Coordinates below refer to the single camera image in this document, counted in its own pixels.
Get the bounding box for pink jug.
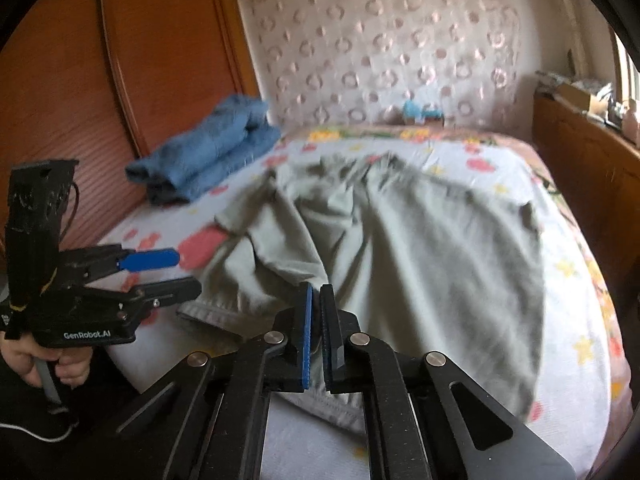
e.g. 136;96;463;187
622;99;640;148

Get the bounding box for cardboard box on cabinet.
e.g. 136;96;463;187
555;84;612;117

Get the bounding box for grey-green pants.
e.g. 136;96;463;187
180;154;544;418

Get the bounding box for wooden headboard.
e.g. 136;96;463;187
1;0;258;248

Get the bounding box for cardboard box with blue bag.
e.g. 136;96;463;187
401;100;445;126

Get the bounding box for circle patterned wall curtain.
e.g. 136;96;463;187
240;0;521;131

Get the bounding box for folded blue jeans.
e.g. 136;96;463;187
125;94;281;206

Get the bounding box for long wooden cabinet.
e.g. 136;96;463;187
531;90;640;306

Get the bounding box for floral strawberry bed sheet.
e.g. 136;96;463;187
102;131;632;478

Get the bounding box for person's left hand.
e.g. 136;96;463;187
0;331;94;389

